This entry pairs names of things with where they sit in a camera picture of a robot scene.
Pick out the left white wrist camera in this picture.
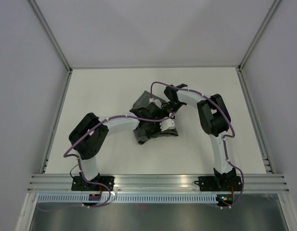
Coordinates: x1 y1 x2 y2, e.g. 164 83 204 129
160 118 176 131

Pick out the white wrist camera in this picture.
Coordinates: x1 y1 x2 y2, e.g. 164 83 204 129
149 98 162 106
160 118 176 131

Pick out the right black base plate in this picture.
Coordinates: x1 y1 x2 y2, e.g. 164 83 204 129
197 176 243 192

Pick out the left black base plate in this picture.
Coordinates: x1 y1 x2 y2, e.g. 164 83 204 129
71 176 115 192

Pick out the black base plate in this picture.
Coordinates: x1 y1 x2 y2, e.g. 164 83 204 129
197 176 243 192
71 176 115 192

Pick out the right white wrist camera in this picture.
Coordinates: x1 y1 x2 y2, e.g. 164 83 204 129
149 98 162 106

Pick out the grey cloth napkin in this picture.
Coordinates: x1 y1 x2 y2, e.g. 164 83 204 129
132 91 178 145

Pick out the aluminium cage frame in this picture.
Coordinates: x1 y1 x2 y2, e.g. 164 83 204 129
36 0 276 174

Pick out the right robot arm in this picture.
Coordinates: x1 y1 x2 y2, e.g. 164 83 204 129
130 84 240 192

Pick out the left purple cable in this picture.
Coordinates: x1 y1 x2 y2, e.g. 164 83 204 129
63 113 175 183

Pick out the aluminium front rail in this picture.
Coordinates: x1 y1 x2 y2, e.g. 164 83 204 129
26 174 289 193

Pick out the white slotted cable duct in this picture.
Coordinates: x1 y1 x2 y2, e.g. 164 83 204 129
38 193 217 204

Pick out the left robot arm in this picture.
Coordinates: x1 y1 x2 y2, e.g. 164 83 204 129
64 108 167 191

